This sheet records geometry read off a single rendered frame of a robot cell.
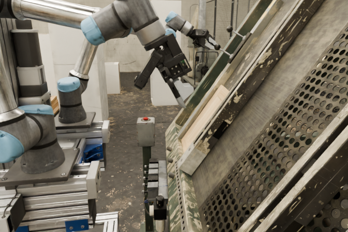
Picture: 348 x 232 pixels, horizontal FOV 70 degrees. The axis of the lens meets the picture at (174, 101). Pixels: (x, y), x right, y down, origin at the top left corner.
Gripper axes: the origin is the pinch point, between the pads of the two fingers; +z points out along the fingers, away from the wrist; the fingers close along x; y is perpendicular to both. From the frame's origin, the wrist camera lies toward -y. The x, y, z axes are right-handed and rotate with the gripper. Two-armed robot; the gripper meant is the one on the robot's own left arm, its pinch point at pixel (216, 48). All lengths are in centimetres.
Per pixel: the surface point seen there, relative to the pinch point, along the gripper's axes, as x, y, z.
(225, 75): 15.2, -10.2, 9.7
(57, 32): 14, 198, -140
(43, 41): 17, 373, -205
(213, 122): 47, -39, 5
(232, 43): -11.5, 5.1, 8.8
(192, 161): 66, -31, 8
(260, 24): -15.6, -22.2, 8.9
